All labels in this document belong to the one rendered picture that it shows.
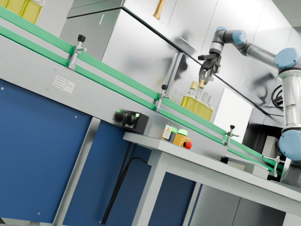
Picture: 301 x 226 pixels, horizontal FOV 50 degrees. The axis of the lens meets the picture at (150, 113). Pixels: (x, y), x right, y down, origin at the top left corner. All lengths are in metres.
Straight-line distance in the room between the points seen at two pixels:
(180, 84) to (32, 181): 1.07
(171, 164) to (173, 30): 0.99
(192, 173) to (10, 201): 0.64
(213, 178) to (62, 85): 0.65
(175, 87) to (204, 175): 0.80
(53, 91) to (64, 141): 0.19
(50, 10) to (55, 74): 3.64
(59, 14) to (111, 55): 3.22
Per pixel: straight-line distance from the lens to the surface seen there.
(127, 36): 1.71
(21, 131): 1.16
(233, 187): 1.32
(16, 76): 1.12
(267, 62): 1.89
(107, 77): 1.30
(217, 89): 2.21
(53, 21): 4.77
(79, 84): 1.21
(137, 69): 1.75
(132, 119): 1.28
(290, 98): 1.58
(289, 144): 1.49
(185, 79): 1.96
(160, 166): 1.12
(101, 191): 1.38
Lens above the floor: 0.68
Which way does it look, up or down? 7 degrees up
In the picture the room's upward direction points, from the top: 19 degrees clockwise
